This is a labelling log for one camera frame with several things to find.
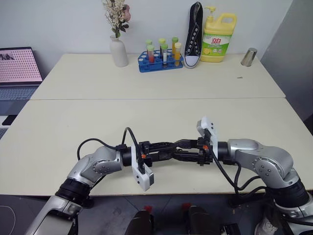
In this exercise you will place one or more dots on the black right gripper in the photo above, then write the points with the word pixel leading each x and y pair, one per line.
pixel 204 154

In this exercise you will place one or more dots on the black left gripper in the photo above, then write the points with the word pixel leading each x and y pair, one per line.
pixel 145 149

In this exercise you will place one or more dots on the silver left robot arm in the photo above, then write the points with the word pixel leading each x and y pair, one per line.
pixel 97 164

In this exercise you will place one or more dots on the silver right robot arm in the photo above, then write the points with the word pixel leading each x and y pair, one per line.
pixel 264 159

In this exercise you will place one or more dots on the dark rounded shape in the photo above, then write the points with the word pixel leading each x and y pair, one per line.
pixel 143 224
pixel 199 220

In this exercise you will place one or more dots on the blue test tube rack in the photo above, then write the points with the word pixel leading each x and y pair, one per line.
pixel 159 67

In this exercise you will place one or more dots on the green-capped tube, white label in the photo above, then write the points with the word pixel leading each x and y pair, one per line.
pixel 165 55

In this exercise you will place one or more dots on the yellow-capped tube, orange liquid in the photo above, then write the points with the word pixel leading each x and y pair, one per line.
pixel 177 55

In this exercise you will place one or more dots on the green-capped tube, red liquid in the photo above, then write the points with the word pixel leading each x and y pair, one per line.
pixel 151 55

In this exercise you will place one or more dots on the green-capped tube, orange liquid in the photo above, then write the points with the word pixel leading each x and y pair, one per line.
pixel 174 45

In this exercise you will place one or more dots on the green-capped tube, pale liquid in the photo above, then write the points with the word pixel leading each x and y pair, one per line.
pixel 149 45

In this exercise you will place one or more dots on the green-capped tube, dark liquid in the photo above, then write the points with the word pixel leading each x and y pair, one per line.
pixel 161 44

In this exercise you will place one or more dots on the white shoe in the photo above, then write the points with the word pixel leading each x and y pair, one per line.
pixel 266 225

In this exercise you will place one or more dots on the white ceramic vase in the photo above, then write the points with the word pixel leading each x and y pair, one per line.
pixel 119 52

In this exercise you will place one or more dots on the silver metal cup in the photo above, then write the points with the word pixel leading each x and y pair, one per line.
pixel 249 57

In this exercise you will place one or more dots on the yellow detergent pump bottle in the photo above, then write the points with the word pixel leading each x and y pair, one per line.
pixel 217 41

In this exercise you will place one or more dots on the black canvas sneaker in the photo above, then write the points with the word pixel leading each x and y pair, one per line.
pixel 194 36

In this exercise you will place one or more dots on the dried flower bouquet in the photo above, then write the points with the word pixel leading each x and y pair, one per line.
pixel 117 14

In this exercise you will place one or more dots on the black phone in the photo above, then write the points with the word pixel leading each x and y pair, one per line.
pixel 8 120

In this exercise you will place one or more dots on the grey laptop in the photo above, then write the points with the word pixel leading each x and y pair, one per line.
pixel 17 66

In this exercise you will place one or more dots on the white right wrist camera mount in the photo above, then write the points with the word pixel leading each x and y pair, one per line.
pixel 205 123

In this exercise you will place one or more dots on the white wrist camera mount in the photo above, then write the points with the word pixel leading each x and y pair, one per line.
pixel 144 178
pixel 205 123

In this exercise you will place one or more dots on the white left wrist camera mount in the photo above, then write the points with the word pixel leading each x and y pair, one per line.
pixel 144 178

